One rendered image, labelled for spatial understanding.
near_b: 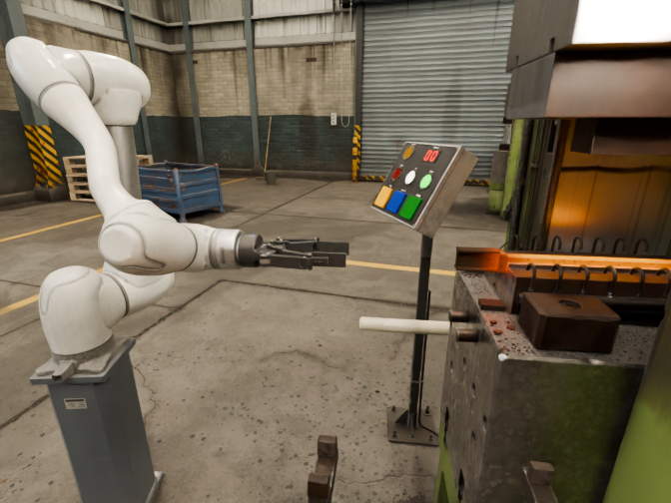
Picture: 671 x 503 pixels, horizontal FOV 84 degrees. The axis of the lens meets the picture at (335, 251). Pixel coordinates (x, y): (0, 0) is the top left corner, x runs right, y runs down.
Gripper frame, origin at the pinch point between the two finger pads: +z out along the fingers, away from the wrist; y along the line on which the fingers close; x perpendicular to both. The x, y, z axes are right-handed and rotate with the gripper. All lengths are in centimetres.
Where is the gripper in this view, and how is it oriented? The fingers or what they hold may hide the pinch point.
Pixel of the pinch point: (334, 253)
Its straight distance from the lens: 79.4
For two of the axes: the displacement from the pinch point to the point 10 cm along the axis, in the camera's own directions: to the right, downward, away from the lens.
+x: 0.0, -9.5, -3.2
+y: -1.2, 3.2, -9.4
